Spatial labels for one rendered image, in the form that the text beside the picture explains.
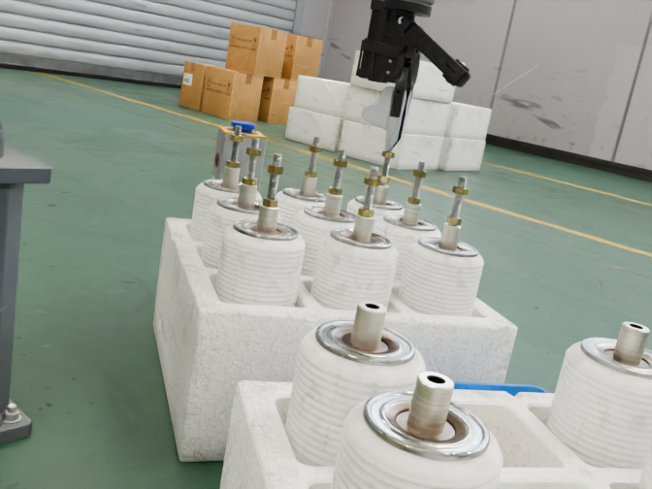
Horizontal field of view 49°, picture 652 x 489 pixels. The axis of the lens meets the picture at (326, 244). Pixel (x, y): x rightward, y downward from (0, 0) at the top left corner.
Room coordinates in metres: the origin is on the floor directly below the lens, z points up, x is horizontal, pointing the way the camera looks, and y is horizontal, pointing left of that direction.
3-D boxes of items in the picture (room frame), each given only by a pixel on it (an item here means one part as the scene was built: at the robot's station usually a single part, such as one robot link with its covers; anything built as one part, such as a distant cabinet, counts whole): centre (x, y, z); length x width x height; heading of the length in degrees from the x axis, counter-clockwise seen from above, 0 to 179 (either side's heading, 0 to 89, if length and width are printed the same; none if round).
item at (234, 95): (4.73, 0.78, 0.15); 0.30 x 0.24 x 0.30; 48
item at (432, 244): (0.87, -0.15, 0.25); 0.08 x 0.08 x 0.01
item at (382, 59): (1.10, -0.05, 0.49); 0.09 x 0.08 x 0.12; 78
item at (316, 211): (0.94, 0.00, 0.25); 0.08 x 0.08 x 0.01
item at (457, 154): (4.13, -0.53, 0.09); 0.39 x 0.39 x 0.18; 52
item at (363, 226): (0.83, -0.04, 0.26); 0.02 x 0.02 x 0.03
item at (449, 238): (0.87, -0.15, 0.26); 0.02 x 0.02 x 0.03
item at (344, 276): (0.83, -0.04, 0.16); 0.10 x 0.10 x 0.18
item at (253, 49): (4.85, 0.68, 0.45); 0.30 x 0.24 x 0.30; 50
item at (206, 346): (0.94, 0.00, 0.09); 0.39 x 0.39 x 0.18; 20
